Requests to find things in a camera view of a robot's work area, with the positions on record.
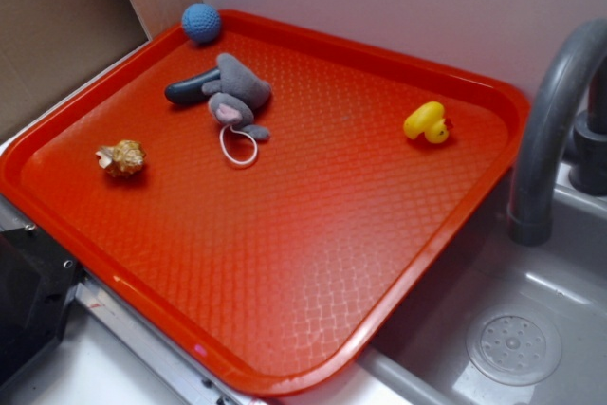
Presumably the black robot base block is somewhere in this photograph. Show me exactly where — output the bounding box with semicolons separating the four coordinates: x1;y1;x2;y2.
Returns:
1;224;82;389

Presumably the yellow rubber duck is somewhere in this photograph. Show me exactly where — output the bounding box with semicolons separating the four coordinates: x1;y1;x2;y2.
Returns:
403;101;452;144

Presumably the orange plastic tray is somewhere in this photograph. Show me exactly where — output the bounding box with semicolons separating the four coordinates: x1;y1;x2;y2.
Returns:
1;10;529;397

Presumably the grey plush elephant toy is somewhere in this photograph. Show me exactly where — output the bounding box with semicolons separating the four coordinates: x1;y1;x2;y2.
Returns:
201;53;272;168

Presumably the golden seashell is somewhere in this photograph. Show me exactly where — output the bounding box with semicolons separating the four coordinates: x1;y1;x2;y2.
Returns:
95;139;146;177

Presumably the blue textured ball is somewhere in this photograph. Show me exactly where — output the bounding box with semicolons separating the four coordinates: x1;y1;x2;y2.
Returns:
181;3;222;44

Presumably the grey plastic sink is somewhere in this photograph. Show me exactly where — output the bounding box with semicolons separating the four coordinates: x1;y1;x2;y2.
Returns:
359;165;606;404

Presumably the sink drain strainer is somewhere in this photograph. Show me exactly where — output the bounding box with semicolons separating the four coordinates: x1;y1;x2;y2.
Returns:
466;304;562;387

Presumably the grey plastic faucet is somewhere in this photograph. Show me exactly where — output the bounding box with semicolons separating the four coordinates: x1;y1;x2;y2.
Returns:
507;18;606;246

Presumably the dark grey faucet knob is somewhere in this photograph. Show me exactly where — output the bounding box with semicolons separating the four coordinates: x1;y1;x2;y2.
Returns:
569;63;606;196

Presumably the brown cardboard panel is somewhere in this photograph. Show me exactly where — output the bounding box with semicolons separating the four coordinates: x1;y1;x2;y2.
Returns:
1;0;147;140

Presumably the dark blue plastic handle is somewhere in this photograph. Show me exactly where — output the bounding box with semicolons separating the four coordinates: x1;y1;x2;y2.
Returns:
164;67;220;106

